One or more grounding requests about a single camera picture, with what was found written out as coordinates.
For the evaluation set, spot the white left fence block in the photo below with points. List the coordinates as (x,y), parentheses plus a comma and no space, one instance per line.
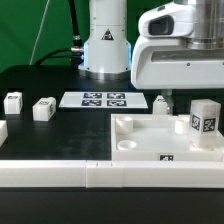
(3,131)

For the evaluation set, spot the white square table top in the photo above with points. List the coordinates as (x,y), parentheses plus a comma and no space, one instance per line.
(138,137)

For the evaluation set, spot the white front fence wall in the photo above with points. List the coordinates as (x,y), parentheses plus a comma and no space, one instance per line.
(110,174)

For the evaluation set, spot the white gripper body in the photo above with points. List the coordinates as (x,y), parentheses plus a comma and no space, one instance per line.
(180,46)

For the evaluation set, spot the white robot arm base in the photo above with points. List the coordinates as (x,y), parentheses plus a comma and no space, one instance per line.
(107,52)

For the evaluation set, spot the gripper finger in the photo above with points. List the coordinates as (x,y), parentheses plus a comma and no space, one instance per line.
(167,95)

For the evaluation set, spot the white marker sheet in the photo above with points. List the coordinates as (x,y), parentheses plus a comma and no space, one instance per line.
(103,100)

